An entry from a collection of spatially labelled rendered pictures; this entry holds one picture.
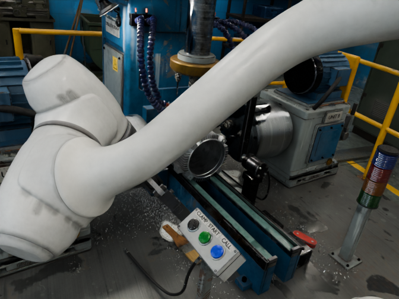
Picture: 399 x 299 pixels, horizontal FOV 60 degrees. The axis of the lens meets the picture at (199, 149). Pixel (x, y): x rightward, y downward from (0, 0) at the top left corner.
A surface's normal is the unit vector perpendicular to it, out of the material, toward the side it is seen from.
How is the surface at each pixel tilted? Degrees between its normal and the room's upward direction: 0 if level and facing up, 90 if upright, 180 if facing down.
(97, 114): 61
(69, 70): 48
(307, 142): 89
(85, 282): 0
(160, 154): 86
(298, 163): 89
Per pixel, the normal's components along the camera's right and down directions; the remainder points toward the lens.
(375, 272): 0.11, -0.89
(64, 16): 0.40, 0.46
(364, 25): -0.24, 0.77
